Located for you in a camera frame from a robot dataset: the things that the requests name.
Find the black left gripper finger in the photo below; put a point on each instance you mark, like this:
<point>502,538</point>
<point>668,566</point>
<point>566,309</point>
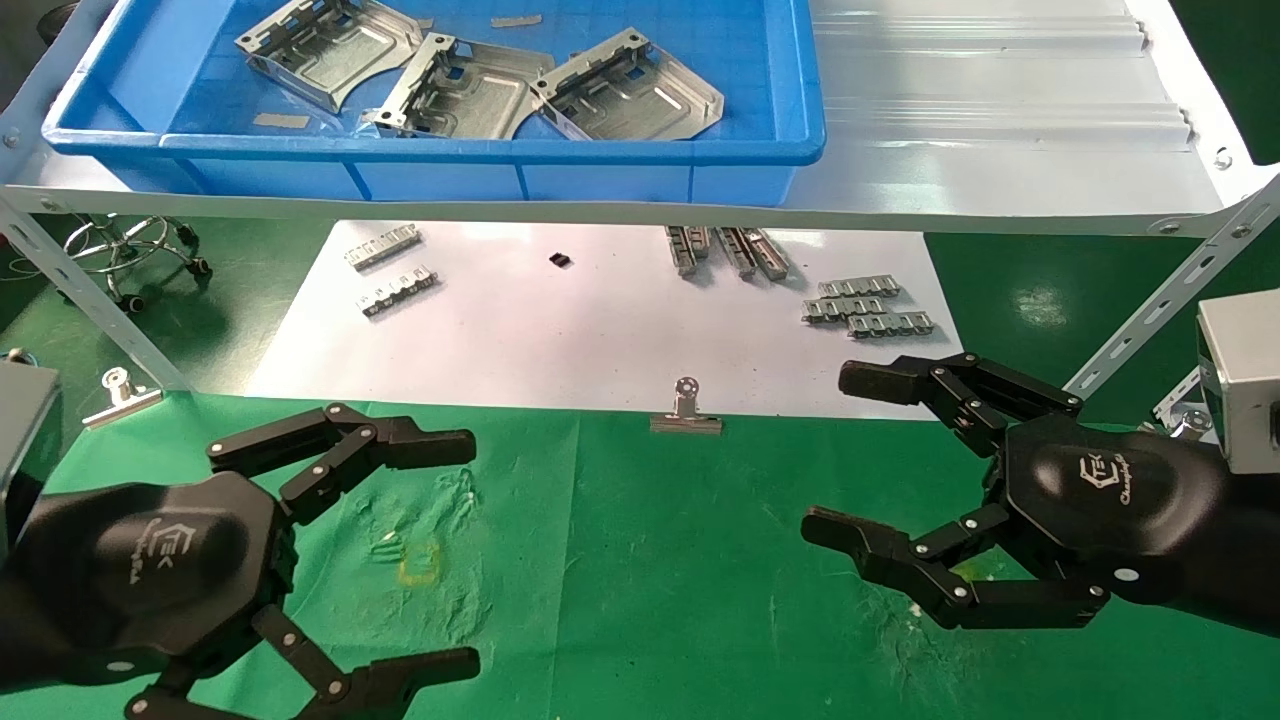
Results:
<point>400,680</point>
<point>350,440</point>

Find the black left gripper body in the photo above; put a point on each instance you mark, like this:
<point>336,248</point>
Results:
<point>150,570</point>

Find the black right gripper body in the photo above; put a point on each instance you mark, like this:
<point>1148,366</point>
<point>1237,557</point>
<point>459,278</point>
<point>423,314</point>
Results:
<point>1100,500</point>

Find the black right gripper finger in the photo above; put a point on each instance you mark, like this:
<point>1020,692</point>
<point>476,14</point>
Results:
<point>960,385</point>
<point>900,565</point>

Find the stamped sheet metal part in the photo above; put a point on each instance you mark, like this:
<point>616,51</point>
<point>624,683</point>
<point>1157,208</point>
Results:
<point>330,50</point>
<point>640,100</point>
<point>470,95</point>

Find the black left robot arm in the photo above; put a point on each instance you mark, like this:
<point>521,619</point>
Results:
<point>8,665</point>

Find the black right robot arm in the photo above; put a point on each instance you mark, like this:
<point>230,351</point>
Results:
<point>1255,560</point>

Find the small metal terminal strip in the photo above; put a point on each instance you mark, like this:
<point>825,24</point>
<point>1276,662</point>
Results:
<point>890,324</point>
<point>768,253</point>
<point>858,288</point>
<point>738,253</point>
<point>843,310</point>
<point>702,240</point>
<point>382,247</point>
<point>682,252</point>
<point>398,291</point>

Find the perforated angle iron brace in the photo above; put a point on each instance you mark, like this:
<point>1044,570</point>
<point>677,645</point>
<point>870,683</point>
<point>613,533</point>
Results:
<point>1160,310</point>
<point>90,300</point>

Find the white paper sheet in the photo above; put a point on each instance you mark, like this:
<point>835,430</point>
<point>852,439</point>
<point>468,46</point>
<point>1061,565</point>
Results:
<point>560,330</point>

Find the white metal shelf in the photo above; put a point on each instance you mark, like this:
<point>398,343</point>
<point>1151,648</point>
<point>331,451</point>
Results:
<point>1000,150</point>

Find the tiny black plastic piece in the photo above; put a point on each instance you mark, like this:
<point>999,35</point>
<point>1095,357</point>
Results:
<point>560,260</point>

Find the chrome stool base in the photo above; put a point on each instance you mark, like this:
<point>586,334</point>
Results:
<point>130,245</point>

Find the blue plastic bin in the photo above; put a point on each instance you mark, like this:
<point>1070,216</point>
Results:
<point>600,170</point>

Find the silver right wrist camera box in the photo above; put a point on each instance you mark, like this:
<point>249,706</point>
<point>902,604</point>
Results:
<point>1240,380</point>

